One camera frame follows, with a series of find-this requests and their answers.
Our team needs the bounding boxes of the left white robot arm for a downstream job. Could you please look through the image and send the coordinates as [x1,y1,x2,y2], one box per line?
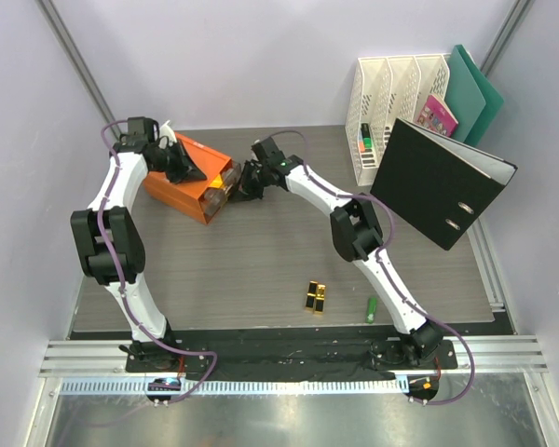
[70,137,204,372]

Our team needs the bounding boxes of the orange white tube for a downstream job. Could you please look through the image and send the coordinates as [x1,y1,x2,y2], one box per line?
[210,174,225,189]

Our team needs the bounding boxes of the green folder back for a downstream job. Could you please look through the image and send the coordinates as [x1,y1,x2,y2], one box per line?
[458,46,504,146]

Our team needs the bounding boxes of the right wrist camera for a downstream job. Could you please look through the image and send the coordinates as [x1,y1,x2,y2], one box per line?
[252,137,285,165]

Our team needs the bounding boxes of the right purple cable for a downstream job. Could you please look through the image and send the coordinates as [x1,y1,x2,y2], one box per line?
[260,129,476,406]

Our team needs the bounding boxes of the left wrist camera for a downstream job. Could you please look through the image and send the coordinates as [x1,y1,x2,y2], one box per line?
[126,116,159,142]

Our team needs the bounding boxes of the purple cable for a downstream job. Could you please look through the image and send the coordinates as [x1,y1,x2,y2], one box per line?
[97,116,218,405]
[260,129,476,406]

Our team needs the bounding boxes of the pink booklet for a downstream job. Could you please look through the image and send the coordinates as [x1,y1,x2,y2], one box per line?
[414,94,458,137]

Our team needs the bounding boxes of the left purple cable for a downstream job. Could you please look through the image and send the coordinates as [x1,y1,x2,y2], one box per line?
[97,116,218,405]

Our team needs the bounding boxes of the black lever arch binder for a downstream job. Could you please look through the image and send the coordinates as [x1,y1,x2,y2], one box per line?
[371,118,517,251]

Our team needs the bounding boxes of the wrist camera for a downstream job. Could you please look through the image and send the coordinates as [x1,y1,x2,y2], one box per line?
[252,137,285,165]
[126,116,159,142]

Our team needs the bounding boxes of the green orange highlighter markers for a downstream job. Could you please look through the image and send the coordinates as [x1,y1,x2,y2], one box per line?
[358,123,374,154]

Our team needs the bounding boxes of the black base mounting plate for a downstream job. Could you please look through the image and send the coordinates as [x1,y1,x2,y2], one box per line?
[120,326,457,382]

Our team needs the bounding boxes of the white slotted cable duct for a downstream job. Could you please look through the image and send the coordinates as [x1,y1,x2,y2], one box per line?
[60,375,409,397]

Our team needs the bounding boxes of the clear acrylic drawer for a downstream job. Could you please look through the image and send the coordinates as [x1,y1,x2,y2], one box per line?
[200,163,241,219]

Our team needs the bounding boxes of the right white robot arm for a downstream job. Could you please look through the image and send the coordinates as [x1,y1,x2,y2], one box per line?
[234,156,443,368]

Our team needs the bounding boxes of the green folder front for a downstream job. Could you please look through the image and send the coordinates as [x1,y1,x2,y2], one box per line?
[445,45,486,146]

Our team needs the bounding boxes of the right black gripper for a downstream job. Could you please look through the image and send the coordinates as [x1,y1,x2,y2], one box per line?
[226,161,269,204]

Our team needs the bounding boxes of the white mesh file rack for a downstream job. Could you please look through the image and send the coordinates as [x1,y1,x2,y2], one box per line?
[345,53,449,186]

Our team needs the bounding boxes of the green lipstick box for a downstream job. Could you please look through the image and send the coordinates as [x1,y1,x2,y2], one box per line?
[365,296,377,324]

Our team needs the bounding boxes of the orange drawer organizer box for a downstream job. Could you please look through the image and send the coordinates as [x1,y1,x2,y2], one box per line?
[143,132,238,224]

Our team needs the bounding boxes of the green folder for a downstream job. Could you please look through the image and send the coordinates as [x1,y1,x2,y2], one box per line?
[445,45,486,146]
[458,46,504,146]

